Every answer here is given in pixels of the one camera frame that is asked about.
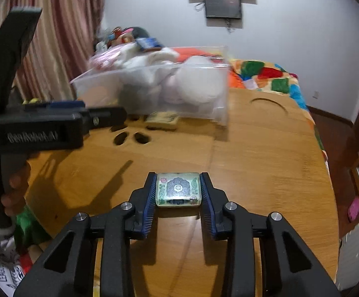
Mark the blue striped packet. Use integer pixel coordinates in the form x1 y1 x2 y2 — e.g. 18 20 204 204
136 37 162 52

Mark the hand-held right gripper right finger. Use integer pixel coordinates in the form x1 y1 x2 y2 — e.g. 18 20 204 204
199 172 341 297

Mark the orange puffer jacket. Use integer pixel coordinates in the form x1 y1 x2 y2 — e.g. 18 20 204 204
173 47 245 89

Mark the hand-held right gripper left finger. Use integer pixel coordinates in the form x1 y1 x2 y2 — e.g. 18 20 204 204
14 172 158 297

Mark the pink slipper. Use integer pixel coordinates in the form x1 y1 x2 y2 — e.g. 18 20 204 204
348 198 359 222

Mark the white plush toy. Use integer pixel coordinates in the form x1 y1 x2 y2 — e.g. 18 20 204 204
118 49 226 113

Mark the grey cushion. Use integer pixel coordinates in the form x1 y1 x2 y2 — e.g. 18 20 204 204
126 26 151 38

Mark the black white printed cloth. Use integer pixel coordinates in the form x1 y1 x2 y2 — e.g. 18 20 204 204
0 235 35 297

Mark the clear plastic storage box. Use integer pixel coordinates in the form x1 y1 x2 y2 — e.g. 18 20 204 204
70 46 231 127

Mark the person's left hand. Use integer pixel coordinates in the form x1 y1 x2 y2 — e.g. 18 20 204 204
0 161 32 218

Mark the wooden desktop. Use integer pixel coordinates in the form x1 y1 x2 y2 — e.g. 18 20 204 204
25 88 341 297

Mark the striped curtain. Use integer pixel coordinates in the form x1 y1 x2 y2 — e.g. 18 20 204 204
0 0 106 107

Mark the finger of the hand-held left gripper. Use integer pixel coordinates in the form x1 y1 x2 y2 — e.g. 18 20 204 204
25 100 86 112
74 107 127 130

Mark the green cloth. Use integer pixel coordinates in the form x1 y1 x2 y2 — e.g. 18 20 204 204
14 204 54 246

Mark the colourful patchwork blanket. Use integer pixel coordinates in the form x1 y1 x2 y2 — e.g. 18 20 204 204
229 59 328 161

